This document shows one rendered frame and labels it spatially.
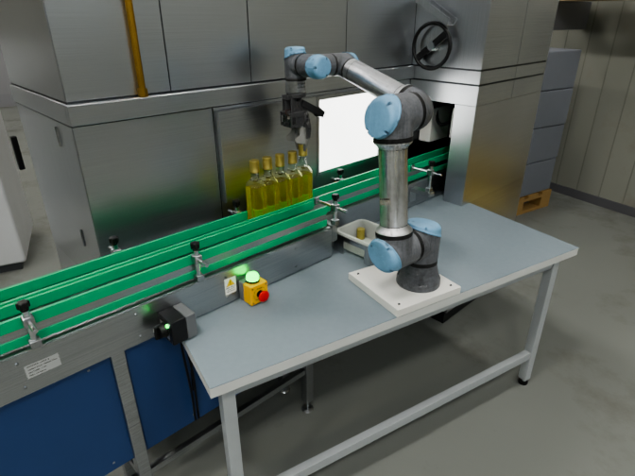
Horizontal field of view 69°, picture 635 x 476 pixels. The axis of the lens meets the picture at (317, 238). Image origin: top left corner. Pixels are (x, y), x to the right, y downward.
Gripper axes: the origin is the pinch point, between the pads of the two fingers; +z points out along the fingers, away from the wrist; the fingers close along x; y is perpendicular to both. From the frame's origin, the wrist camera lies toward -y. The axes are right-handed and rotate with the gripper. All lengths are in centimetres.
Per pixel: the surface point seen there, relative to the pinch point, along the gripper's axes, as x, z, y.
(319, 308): 41, 41, 25
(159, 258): 12, 20, 65
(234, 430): 48, 63, 64
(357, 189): 1.9, 23.6, -27.5
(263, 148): -10.9, 1.1, 10.9
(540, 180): -47, 96, -300
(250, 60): -13.8, -30.6, 11.7
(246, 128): -10.2, -7.8, 18.0
